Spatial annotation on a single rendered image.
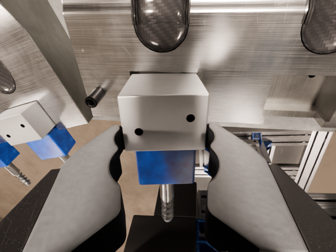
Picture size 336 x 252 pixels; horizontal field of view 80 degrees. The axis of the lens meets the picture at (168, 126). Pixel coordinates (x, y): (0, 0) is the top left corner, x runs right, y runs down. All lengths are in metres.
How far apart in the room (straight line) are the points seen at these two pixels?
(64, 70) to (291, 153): 1.14
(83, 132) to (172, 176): 1.42
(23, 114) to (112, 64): 0.13
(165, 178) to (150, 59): 0.09
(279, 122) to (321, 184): 1.57
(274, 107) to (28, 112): 0.25
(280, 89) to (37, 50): 0.23
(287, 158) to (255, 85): 1.10
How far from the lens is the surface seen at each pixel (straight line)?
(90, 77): 0.18
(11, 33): 0.25
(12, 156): 0.38
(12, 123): 0.28
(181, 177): 0.16
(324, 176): 1.81
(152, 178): 0.16
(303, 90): 0.22
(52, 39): 0.26
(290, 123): 0.32
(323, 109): 0.22
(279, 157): 1.24
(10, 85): 0.29
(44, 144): 0.30
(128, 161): 1.61
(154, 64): 0.16
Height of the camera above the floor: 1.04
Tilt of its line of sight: 53 degrees down
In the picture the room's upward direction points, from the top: 168 degrees counter-clockwise
